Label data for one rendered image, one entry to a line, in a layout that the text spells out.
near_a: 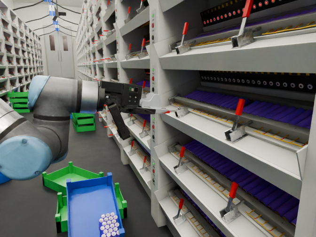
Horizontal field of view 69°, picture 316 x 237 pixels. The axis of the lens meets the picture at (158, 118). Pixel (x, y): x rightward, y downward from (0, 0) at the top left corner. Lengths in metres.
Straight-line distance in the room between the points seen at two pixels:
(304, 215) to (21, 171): 0.49
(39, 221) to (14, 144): 0.79
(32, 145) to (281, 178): 0.45
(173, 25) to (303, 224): 0.73
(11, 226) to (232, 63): 1.13
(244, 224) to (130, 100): 0.42
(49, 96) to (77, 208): 0.63
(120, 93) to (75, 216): 0.63
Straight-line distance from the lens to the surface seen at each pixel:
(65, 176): 1.63
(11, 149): 0.51
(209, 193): 0.70
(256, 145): 0.50
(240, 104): 0.52
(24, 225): 1.27
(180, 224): 0.91
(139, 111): 0.66
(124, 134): 0.68
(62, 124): 0.64
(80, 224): 1.09
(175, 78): 0.91
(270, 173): 0.46
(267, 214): 0.59
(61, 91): 0.63
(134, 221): 1.15
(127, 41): 1.57
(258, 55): 0.46
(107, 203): 1.13
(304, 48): 0.40
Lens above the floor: 0.68
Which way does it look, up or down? 13 degrees down
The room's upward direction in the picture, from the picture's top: straight up
